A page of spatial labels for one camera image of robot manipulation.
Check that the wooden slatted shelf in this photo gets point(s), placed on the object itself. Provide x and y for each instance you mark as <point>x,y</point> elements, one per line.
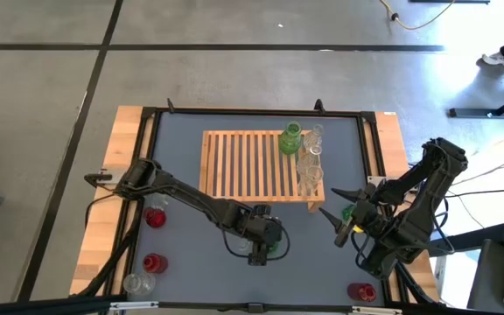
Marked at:
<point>243,199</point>

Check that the round green glass vase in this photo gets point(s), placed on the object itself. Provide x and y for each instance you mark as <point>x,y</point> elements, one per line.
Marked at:
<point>273,250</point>

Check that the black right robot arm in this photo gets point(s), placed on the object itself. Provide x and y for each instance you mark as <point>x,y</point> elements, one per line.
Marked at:
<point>409,236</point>

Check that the grey table mat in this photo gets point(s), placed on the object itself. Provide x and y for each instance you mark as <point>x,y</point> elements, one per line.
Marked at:
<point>191,271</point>

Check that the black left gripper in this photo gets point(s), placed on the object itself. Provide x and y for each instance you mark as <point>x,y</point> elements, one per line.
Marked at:
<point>263,229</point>

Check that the small green glass vase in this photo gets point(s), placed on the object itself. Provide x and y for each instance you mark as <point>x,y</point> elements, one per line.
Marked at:
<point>347,213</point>

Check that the white metal bracket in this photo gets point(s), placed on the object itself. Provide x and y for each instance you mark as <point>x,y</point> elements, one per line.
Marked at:
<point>374,180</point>

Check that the large green glass vase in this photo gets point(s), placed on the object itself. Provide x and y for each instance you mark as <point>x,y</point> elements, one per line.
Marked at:
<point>290,142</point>

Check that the black desk leg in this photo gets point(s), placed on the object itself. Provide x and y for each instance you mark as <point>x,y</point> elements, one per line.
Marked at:
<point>488,113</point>

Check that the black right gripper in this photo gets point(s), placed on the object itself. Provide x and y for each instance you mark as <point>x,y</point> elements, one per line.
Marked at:
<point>372,219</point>

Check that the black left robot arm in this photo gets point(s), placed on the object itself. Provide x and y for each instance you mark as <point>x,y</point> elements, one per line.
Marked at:
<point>182,192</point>

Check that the black metal table frame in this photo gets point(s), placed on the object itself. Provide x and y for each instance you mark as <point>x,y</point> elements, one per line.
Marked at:
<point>256,111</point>

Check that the wide clear glass vase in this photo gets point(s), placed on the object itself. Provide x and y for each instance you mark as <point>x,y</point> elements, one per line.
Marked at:
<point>139,283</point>

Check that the dark office desk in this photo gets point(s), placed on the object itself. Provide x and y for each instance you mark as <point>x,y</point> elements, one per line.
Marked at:
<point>488,275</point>

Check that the person's shoe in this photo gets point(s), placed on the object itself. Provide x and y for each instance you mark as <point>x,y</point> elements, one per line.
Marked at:
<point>497,60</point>

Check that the red glass vase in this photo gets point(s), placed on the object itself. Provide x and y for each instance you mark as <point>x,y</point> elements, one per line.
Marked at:
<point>155,263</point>
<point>363,293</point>
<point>155,218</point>

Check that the black beam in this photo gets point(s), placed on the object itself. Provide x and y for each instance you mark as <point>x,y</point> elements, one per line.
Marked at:
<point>37,306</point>

